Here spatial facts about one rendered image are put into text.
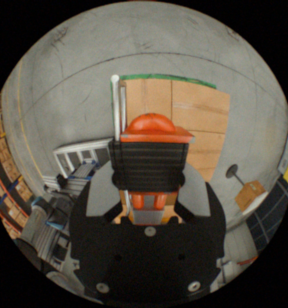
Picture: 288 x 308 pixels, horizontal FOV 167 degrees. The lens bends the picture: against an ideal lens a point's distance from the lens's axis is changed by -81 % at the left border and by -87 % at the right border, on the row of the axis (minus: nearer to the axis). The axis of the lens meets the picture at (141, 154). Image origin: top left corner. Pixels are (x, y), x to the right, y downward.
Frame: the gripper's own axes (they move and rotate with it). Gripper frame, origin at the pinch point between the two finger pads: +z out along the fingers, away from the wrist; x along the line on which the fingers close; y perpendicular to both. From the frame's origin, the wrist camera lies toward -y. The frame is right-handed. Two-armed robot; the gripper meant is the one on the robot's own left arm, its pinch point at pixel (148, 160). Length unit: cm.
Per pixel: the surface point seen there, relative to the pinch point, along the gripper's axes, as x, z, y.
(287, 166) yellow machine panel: 729, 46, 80
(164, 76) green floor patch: 23, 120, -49
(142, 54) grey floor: -3, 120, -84
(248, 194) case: 169, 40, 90
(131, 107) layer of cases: -11, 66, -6
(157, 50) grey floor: 15, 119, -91
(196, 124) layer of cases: 42, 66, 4
